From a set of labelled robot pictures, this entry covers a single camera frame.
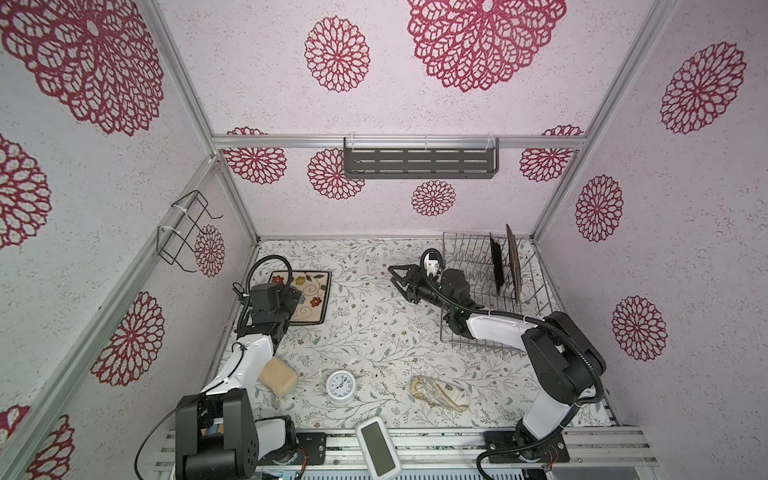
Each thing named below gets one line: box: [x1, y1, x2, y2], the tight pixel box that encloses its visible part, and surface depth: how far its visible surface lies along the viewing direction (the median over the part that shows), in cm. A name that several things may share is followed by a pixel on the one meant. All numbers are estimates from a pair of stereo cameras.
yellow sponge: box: [259, 356, 299, 397], surface depth 84 cm
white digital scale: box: [356, 416, 402, 480], surface depth 72 cm
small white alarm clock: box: [326, 370, 357, 405], surface depth 82 cm
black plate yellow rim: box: [506, 224, 521, 306], surface depth 99 cm
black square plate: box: [268, 271, 332, 326], surface depth 102 cm
